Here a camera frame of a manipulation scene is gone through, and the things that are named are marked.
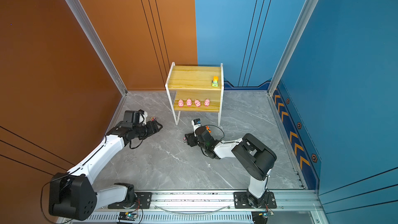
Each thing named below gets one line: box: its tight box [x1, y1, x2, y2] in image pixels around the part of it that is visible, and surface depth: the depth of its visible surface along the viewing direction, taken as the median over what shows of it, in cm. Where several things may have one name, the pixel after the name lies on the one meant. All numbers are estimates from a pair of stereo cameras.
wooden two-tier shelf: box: [164, 61, 224, 127], surface depth 86 cm
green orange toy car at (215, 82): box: [211, 75, 220, 88], surface depth 78 cm
